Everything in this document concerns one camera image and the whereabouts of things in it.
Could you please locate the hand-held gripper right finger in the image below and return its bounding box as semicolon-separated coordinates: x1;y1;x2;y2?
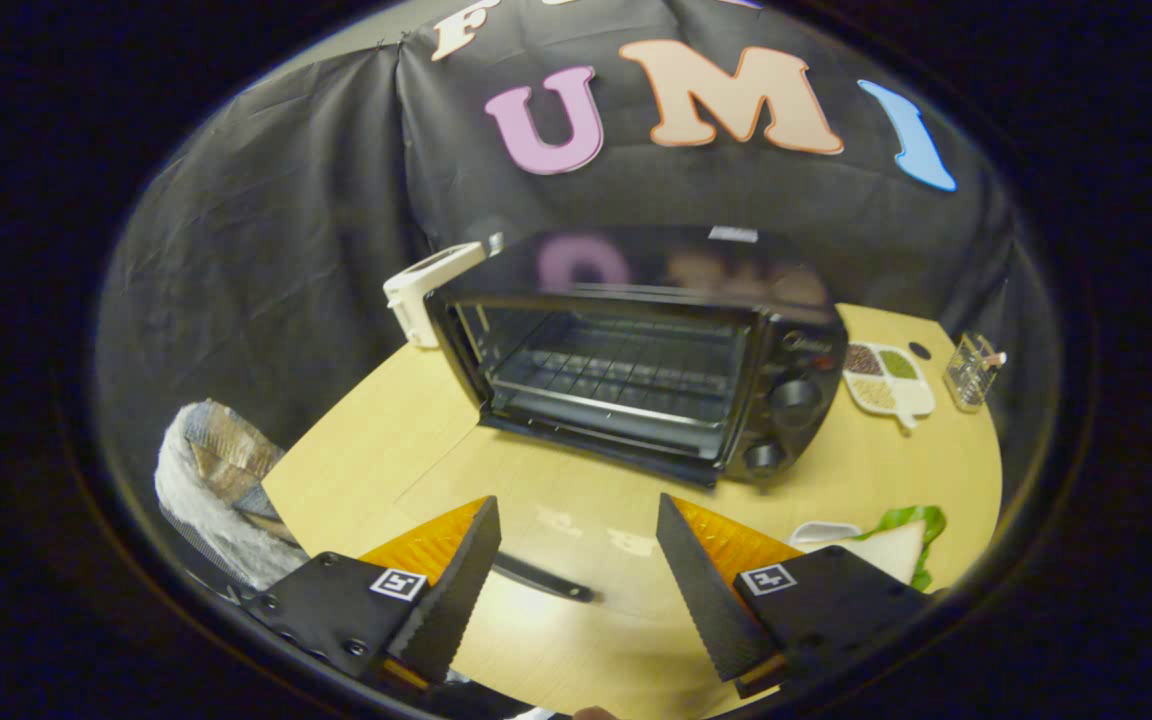
654;492;939;700

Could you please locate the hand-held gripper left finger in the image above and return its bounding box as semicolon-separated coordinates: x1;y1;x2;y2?
236;495;503;698

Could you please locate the white bread lettuce sandwich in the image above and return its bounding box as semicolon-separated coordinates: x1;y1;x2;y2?
801;504;949;593

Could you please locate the black toaster oven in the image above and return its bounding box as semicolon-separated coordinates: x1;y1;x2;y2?
396;225;850;604

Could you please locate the white slot toaster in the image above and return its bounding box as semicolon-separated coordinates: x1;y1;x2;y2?
382;234;504;350

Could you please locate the small white ribbed plate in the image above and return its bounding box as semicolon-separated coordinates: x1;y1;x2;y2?
789;519;865;549

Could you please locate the chair with fluffy white cover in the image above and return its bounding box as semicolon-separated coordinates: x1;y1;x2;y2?
153;399;309;593

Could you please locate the white divided plate with beans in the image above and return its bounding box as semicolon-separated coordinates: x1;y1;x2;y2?
842;340;938;432

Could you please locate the clear wire utensil holder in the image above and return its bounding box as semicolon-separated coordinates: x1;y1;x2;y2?
943;332;1009;414

